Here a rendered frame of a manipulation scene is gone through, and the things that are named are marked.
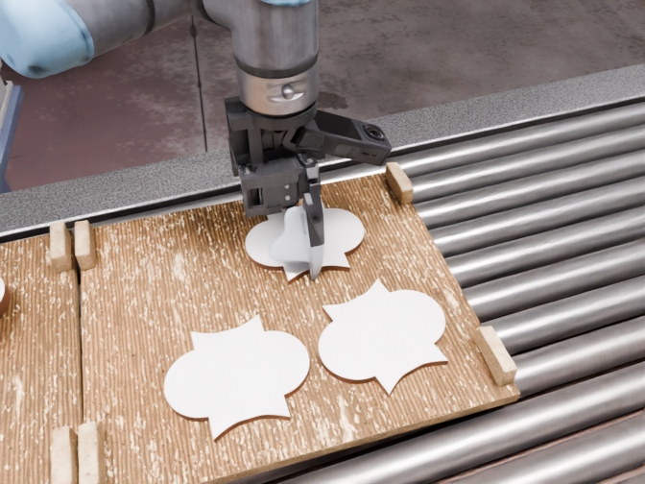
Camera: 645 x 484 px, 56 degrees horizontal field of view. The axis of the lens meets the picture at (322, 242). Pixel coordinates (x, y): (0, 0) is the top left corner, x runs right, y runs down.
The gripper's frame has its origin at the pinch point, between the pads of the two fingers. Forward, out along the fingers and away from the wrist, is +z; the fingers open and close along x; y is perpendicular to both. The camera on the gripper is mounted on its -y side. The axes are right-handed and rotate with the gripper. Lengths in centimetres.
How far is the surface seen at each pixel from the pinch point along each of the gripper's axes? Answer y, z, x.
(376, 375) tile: -1.6, -0.4, 20.2
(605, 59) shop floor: -184, 95, -157
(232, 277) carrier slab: 9.5, 0.6, 3.0
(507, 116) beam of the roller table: -37.3, 2.9, -18.6
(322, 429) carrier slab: 4.9, 0.5, 23.7
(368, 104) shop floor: -67, 95, -154
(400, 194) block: -13.0, -1.2, -2.7
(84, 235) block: 24.8, -2.2, -5.5
